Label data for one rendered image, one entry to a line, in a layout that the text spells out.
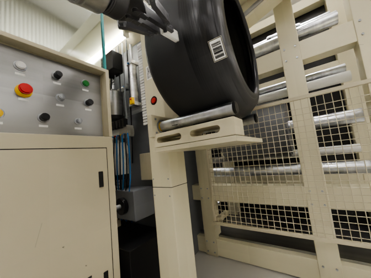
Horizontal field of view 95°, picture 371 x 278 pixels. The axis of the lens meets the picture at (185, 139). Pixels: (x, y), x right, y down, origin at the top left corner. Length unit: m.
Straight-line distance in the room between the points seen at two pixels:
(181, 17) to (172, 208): 0.74
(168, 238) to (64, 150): 0.60
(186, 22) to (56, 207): 0.80
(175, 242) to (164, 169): 0.33
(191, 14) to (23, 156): 0.73
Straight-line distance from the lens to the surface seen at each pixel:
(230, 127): 0.55
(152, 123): 0.74
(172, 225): 0.88
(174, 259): 0.95
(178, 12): 0.65
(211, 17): 0.61
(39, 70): 0.99
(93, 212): 0.92
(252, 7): 1.30
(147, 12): 0.51
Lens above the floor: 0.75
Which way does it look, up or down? 6 degrees up
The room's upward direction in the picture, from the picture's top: 6 degrees counter-clockwise
